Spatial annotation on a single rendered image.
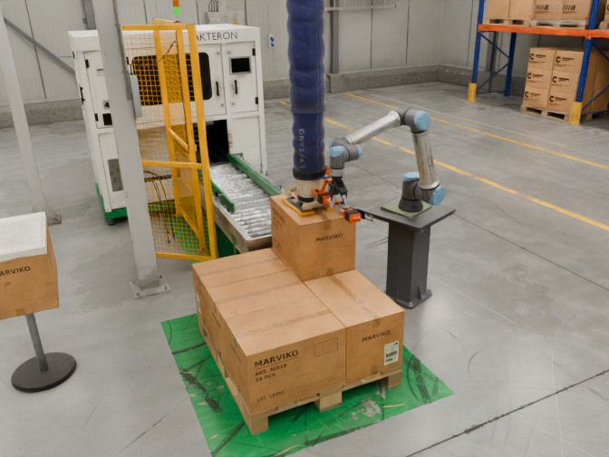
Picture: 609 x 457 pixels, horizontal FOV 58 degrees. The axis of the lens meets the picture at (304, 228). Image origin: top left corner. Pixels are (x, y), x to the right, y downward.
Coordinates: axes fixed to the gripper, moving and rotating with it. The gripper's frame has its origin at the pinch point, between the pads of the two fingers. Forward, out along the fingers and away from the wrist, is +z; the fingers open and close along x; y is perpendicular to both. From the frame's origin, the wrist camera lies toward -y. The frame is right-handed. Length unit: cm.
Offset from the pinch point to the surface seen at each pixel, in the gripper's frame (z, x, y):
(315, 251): 33.2, 11.4, 11.0
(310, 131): -41, 4, 32
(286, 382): 78, 58, -50
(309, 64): -82, 4, 30
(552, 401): 107, -92, -101
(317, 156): -24.0, -0.8, 32.1
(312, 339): 54, 42, -50
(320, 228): 17.7, 7.9, 10.9
